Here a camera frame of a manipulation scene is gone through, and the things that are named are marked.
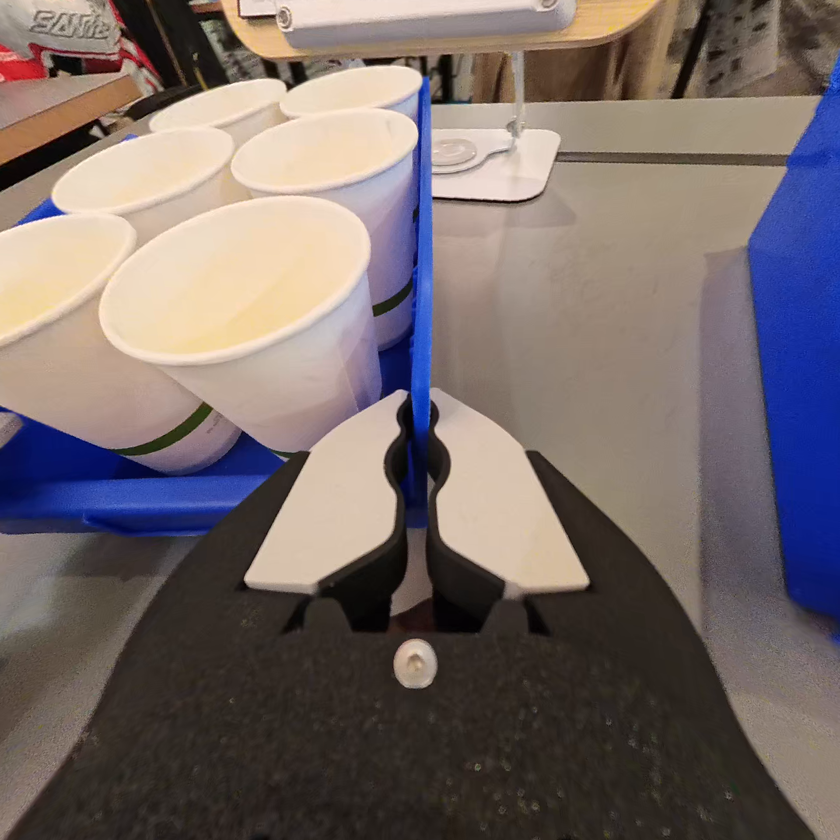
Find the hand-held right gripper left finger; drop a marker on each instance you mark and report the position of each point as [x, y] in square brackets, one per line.
[328, 512]

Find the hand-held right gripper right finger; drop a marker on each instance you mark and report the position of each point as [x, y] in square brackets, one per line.
[505, 518]

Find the blue plastic bin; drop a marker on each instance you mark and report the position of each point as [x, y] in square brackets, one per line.
[807, 394]
[131, 505]

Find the cluster of white cups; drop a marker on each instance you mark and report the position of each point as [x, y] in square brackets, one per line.
[249, 315]

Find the instruction sheet on tablet stand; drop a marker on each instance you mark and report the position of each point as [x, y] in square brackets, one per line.
[512, 177]

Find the beige hanging coat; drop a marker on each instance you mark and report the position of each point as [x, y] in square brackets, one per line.
[590, 72]

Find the grey side table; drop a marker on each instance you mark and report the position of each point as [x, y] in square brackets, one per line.
[52, 98]

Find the white red printed garment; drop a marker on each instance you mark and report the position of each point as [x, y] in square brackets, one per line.
[65, 26]

